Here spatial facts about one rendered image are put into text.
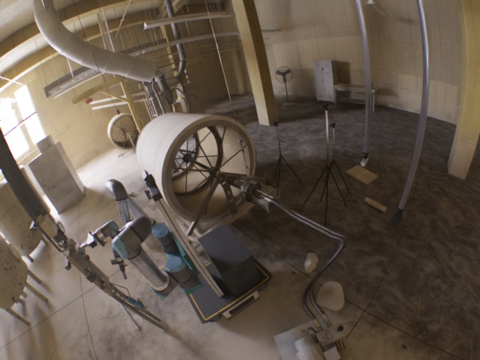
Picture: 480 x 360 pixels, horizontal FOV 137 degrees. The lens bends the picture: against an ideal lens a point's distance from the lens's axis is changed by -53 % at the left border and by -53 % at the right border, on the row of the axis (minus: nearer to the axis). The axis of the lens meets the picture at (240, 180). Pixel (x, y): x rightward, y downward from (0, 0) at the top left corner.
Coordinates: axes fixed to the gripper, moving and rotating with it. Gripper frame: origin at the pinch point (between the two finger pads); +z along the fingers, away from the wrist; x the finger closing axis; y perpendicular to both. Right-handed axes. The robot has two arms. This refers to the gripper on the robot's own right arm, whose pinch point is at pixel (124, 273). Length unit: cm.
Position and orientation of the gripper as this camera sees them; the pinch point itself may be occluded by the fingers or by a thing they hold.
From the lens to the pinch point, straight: 212.5
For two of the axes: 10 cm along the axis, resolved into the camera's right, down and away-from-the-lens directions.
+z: -0.2, 9.7, 2.3
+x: -6.4, -1.9, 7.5
